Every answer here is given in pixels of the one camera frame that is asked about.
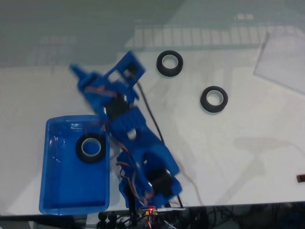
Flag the black table clamp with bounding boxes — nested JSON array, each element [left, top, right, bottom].
[[97, 211, 126, 229]]

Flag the motor controller board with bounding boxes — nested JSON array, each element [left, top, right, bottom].
[[139, 207, 159, 217]]

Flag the black tape roll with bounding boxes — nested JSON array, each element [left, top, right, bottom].
[[156, 50, 184, 78], [75, 132, 107, 165], [199, 85, 229, 115]]

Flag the blue plastic bin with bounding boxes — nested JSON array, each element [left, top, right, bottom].
[[39, 114, 111, 215]]

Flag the clear plastic sheet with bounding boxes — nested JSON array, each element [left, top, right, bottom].
[[253, 31, 305, 95]]

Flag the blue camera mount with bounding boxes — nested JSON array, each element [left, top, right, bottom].
[[107, 51, 146, 88]]

